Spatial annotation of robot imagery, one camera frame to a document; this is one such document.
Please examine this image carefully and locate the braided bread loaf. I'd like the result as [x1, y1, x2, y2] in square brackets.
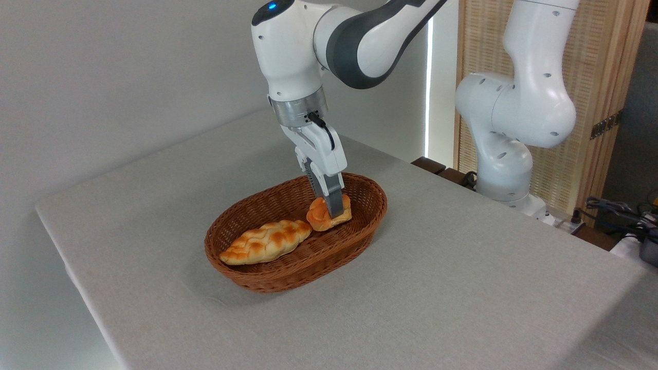
[219, 219, 313, 266]

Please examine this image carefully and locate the white power strip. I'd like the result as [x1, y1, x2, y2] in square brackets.
[544, 212, 586, 235]

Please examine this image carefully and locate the black screen hinge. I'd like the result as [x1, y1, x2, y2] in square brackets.
[590, 109, 624, 140]

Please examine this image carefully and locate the grey tablecloth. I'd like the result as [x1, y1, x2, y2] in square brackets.
[35, 108, 658, 370]

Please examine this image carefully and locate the round orange bread roll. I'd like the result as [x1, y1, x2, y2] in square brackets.
[306, 194, 353, 232]

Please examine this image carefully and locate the brown wicker basket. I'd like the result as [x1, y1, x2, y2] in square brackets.
[204, 171, 388, 293]

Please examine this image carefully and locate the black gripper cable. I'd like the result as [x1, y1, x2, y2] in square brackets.
[306, 112, 336, 152]

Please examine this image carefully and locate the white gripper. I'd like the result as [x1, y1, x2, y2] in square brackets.
[281, 124, 348, 219]

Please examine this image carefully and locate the vertical white light strip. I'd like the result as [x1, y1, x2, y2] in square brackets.
[425, 15, 435, 158]

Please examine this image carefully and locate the bundle of dark cables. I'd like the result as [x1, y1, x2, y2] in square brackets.
[578, 190, 658, 243]

